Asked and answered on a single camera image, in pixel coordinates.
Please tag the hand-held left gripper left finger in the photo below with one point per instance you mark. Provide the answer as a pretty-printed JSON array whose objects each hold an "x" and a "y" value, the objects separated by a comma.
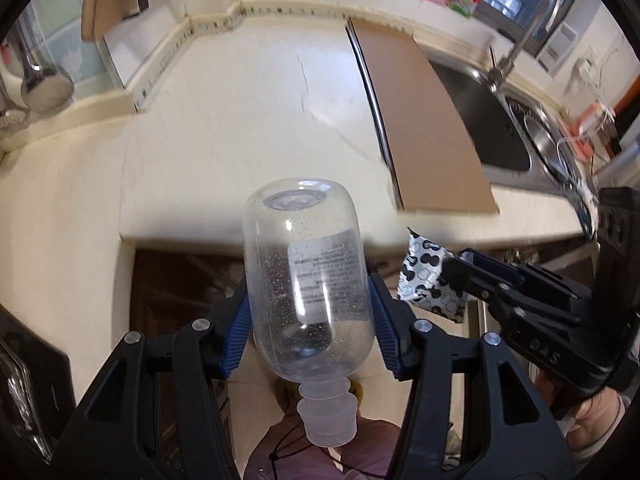
[{"x": 237, "y": 330}]

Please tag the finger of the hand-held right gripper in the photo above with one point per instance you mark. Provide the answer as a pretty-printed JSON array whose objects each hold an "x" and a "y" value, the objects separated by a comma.
[
  {"x": 505, "y": 272},
  {"x": 470, "y": 280}
]

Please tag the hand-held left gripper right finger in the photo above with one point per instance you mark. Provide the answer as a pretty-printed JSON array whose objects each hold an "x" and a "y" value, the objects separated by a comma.
[{"x": 382, "y": 330}]

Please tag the black white patterned packet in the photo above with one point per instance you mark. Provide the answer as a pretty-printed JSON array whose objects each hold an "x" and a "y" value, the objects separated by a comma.
[{"x": 425, "y": 270}]

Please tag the clear plastic bottle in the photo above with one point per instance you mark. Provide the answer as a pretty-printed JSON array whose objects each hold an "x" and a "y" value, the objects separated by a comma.
[{"x": 310, "y": 270}]

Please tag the person's right hand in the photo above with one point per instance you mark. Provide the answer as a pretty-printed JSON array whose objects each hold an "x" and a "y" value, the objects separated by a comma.
[{"x": 600, "y": 412}]

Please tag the yellow slipper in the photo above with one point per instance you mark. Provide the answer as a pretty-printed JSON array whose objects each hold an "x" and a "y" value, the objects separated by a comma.
[{"x": 356, "y": 392}]

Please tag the stainless steel sink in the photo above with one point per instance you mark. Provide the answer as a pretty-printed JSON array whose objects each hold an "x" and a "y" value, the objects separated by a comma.
[{"x": 480, "y": 115}]

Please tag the flat brown cardboard sheet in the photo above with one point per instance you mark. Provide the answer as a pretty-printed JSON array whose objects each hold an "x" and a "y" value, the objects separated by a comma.
[{"x": 425, "y": 125}]

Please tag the orange white container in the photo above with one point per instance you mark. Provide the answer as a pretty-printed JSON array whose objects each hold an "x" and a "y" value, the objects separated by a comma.
[{"x": 590, "y": 125}]

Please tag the black glass stovetop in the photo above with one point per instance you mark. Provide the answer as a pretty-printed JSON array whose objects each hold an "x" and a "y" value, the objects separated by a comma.
[{"x": 30, "y": 385}]

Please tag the chrome faucet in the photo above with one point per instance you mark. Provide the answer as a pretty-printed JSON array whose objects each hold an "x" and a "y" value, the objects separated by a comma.
[{"x": 520, "y": 45}]

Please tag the metal ladle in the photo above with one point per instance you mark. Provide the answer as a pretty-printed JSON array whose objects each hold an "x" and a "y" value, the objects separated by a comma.
[{"x": 47, "y": 90}]

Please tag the white wall socket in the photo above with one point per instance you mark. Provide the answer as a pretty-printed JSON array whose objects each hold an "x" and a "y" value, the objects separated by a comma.
[{"x": 560, "y": 45}]

